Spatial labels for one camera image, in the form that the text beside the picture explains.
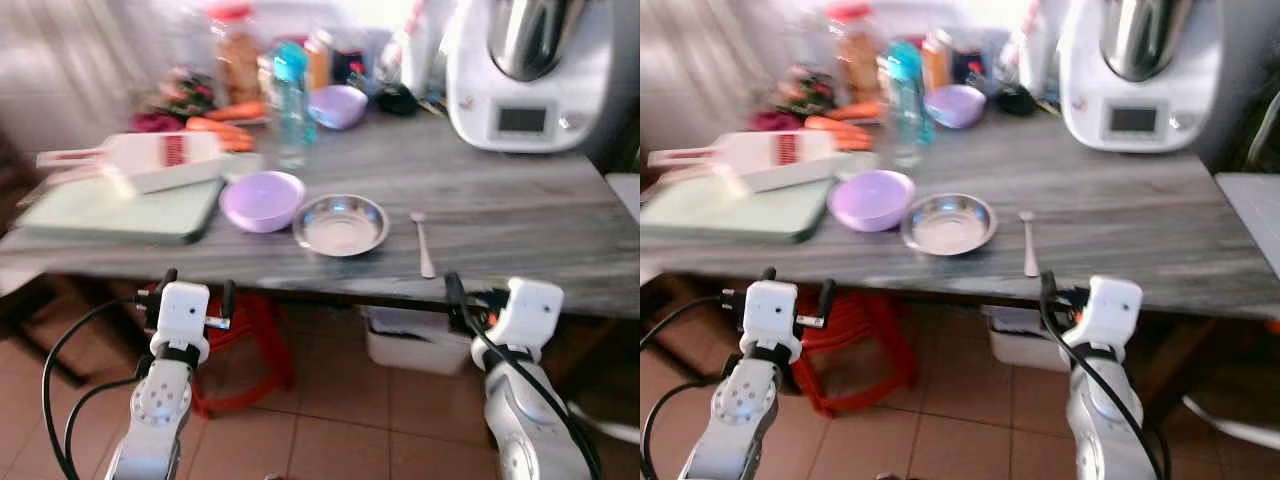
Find white kitchen mixer machine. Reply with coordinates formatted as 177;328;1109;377
1056;0;1225;155
443;0;615;155

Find dark small jar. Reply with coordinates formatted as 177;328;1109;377
333;48;370;88
952;48;988;87

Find purple plastic bowl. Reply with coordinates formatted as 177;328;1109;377
307;84;370;132
828;169;917;234
219;170;308;235
925;83;988;130

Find pale green cutting board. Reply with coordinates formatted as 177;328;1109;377
18;172;227;246
640;172;837;245

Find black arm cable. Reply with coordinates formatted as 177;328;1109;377
640;295;729;480
455;298;603;480
41;295;153;480
1040;298;1173;480

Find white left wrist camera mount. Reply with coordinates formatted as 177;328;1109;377
742;280;805;364
150;281;213;364

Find stainless steel bowl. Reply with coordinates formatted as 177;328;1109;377
900;192;999;257
292;193;392;259

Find white mandoline slicer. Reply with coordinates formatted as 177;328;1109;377
647;130;843;194
36;131;230;195

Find dark red vegetable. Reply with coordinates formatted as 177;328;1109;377
129;111;188;135
750;110;807;134

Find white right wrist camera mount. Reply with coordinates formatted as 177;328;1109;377
486;278;567;367
1074;276;1145;363

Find red plastic stool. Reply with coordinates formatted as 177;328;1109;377
790;290;921;419
138;290;297;419

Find white red striped bottle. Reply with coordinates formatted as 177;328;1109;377
1014;0;1067;97
398;0;453;99

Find orange condiment bottle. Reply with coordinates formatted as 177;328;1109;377
304;29;335;93
922;29;954;93

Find metal spoon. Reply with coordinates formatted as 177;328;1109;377
409;210;439;281
1018;209;1043;279

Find white tube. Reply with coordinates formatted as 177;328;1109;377
566;398;641;447
1184;394;1280;453

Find teal clear water bottle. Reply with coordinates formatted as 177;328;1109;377
271;41;318;168
885;40;935;168

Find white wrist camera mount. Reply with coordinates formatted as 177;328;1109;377
150;281;213;364
1074;276;1145;363
486;278;567;367
742;280;805;364

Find red lidded glass jar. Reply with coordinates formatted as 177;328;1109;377
208;4;264;107
828;3;885;106

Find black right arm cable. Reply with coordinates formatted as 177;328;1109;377
455;298;603;480
1040;298;1173;480

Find white plastic bin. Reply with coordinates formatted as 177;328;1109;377
984;305;1073;374
362;306;477;378

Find small black object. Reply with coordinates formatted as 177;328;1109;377
994;84;1041;117
374;84;422;118

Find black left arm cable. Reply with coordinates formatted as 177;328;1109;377
41;295;153;480
640;295;729;480

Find bunch of mixed vegetables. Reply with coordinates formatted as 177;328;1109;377
148;66;218;117
770;64;839;116

